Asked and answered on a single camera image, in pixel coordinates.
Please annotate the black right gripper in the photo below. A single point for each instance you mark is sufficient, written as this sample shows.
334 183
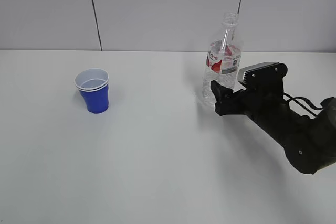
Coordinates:
260 105

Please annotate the clear Wahaha water bottle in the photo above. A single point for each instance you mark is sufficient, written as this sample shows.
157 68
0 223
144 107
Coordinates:
223 57

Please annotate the blue paper cup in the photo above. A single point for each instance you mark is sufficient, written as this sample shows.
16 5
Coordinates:
93 86

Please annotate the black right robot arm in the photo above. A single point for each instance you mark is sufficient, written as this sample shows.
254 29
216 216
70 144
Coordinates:
309 144

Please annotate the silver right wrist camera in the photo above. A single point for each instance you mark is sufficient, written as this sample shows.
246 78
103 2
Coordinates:
266 75

